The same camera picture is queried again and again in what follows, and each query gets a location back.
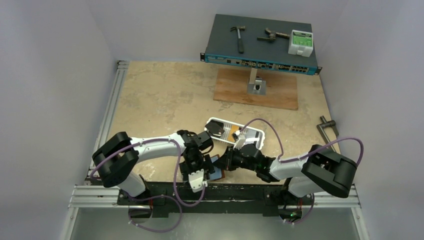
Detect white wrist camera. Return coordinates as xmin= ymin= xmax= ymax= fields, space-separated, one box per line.
xmin=231 ymin=130 xmax=257 ymax=150
xmin=188 ymin=169 xmax=208 ymax=193

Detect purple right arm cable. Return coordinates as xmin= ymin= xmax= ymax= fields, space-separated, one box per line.
xmin=240 ymin=118 xmax=364 ymax=173

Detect small hammer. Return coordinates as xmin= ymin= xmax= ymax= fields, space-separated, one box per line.
xmin=230 ymin=26 xmax=246 ymax=54

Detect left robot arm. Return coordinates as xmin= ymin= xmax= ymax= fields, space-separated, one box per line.
xmin=90 ymin=129 xmax=215 ymax=205

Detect silver metal stand bracket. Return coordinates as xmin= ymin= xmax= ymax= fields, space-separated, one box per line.
xmin=247 ymin=68 xmax=267 ymax=96

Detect metal T-handle tool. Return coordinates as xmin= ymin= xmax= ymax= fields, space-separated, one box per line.
xmin=316 ymin=115 xmax=339 ymax=144

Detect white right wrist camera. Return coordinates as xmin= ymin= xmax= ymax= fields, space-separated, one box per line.
xmin=231 ymin=130 xmax=257 ymax=150

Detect brown leather card holder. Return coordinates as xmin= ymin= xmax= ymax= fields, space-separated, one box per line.
xmin=209 ymin=154 xmax=225 ymax=181

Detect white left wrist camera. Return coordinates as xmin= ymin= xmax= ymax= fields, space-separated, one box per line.
xmin=188 ymin=169 xmax=208 ymax=193

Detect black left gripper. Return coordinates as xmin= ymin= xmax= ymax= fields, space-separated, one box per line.
xmin=180 ymin=153 xmax=214 ymax=184

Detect aluminium frame rail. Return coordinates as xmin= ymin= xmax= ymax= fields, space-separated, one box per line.
xmin=93 ymin=60 xmax=130 ymax=152

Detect blue network switch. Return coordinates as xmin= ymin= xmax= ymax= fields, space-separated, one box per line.
xmin=200 ymin=14 xmax=322 ymax=76

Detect white plastic basket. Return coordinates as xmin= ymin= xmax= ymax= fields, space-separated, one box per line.
xmin=204 ymin=117 xmax=265 ymax=150

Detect gold striped credit card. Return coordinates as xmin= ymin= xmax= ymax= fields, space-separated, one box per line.
xmin=228 ymin=125 xmax=241 ymax=143

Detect white green electrical module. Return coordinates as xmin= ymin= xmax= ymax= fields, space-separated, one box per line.
xmin=288 ymin=30 xmax=314 ymax=58

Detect plywood base board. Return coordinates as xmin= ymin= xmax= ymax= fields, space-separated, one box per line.
xmin=213 ymin=68 xmax=299 ymax=111

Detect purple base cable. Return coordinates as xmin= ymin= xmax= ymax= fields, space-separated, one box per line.
xmin=128 ymin=194 xmax=185 ymax=233

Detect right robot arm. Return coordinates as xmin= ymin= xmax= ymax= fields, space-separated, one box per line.
xmin=213 ymin=144 xmax=358 ymax=204

